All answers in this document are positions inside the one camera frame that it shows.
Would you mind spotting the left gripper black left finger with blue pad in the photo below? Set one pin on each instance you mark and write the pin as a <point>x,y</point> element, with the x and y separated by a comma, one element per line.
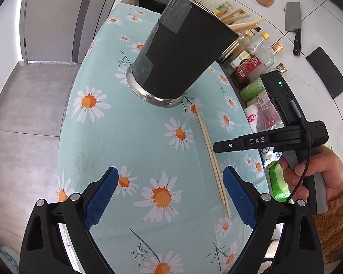
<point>43,250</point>

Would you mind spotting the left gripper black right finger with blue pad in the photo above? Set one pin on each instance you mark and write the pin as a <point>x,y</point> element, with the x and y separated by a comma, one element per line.
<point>299,249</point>

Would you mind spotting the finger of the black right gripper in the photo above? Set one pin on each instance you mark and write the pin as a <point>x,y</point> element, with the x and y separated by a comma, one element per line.
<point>225,146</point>

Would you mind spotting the wooden chopstick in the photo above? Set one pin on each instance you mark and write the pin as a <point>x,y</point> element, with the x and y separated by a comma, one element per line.
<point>210,154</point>
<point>219,175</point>

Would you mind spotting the fuzzy brown sleeve forearm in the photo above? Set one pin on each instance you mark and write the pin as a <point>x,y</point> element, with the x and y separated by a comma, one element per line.
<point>330,229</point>

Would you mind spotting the person's right hand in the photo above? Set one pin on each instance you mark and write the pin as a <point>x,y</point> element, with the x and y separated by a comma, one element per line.
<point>325,162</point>

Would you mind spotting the blue white salt bag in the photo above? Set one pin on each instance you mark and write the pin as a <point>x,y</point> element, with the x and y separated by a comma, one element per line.
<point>268,155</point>

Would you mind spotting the clear pink sugar bag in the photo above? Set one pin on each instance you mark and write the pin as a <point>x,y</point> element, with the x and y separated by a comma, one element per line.
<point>261,114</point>

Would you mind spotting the green snack bag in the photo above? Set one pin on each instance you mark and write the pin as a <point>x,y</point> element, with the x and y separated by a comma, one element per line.
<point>278,188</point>

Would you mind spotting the green label bottle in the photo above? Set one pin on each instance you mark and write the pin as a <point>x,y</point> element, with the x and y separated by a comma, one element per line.
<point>256,87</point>

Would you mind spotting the red label sauce bottle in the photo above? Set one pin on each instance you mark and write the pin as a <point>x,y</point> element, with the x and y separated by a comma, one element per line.
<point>246,60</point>

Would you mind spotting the dark soy sauce bottle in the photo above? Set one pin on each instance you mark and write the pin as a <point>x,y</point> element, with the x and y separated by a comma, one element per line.
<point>244,39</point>

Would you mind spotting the daisy print teal tablecloth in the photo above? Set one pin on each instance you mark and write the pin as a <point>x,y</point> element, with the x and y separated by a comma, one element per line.
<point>166,215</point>

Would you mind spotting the clear glass bottle gold cap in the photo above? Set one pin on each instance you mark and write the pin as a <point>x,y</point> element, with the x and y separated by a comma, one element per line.
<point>266,57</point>

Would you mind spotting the black metal utensil cup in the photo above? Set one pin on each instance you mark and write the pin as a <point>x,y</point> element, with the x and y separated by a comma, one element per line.
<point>184,42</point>

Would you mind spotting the steel cleaver black handle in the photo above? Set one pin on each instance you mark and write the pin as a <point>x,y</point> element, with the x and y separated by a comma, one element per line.
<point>293,24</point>

